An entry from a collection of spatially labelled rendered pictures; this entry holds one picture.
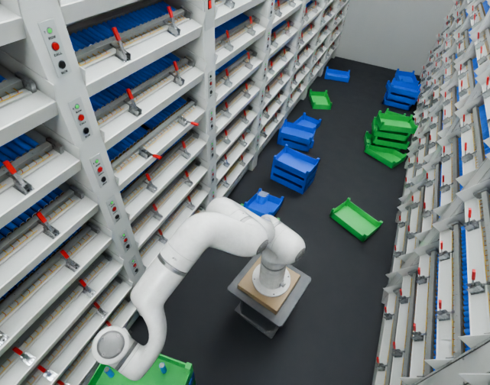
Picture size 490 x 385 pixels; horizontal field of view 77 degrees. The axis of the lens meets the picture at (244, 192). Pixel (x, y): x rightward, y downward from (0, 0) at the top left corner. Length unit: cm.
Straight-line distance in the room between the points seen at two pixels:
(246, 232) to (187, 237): 17
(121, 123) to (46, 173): 29
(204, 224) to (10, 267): 56
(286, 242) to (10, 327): 92
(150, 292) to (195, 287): 113
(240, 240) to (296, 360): 109
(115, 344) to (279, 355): 110
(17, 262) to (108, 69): 60
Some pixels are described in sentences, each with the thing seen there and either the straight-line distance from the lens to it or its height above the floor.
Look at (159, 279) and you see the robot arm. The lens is 81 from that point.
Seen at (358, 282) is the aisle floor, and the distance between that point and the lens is 213.
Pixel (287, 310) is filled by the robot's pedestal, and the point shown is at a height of 28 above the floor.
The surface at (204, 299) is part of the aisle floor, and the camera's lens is 191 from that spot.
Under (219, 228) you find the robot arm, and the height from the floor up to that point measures 108.
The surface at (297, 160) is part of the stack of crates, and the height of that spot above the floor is 16.
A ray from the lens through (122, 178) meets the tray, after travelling 121.
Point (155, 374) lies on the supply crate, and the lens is 129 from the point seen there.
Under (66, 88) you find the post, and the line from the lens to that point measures 94.
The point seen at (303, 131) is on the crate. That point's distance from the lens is 303.
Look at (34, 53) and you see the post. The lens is 89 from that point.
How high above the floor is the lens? 172
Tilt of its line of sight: 45 degrees down
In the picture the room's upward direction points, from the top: 5 degrees clockwise
